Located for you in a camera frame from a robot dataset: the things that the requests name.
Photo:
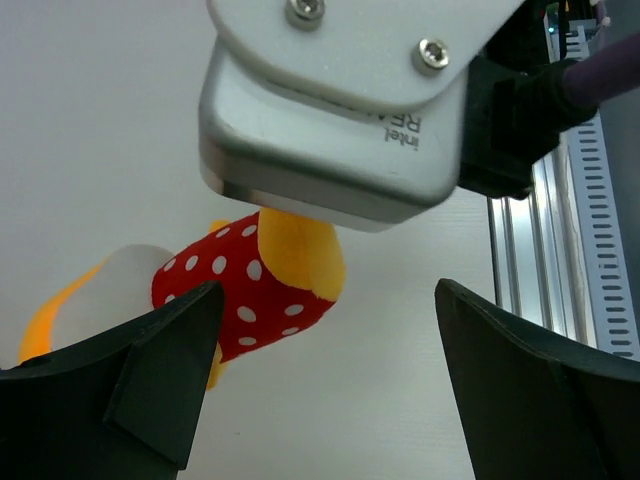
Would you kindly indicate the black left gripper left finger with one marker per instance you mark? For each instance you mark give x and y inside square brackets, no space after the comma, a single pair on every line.
[123,404]

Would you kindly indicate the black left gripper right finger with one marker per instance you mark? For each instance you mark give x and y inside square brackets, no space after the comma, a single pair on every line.
[534,404]

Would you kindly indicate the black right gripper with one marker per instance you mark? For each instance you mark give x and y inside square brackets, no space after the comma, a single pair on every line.
[518,102]

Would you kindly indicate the yellow bear polka dot dress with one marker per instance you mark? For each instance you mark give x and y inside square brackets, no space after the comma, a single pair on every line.
[280,272]

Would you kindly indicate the white slotted cable duct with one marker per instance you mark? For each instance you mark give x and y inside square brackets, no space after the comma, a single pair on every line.
[601,289]

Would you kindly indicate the aluminium rail frame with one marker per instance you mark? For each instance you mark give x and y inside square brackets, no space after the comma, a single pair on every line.
[538,255]

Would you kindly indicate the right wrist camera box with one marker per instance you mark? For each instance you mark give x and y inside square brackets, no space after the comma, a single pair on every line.
[349,112]

